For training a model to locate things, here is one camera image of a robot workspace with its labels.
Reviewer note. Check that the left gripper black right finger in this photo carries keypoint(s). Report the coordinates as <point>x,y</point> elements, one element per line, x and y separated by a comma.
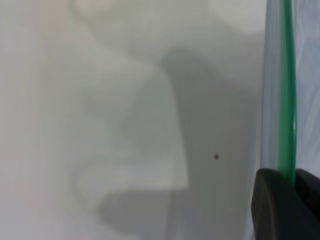
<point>311,197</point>

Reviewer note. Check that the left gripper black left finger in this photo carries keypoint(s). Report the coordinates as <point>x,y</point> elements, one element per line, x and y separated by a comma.
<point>272,207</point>

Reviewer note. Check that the clear zip bag green zipper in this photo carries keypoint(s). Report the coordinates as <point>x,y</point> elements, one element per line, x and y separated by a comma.
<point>271,100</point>

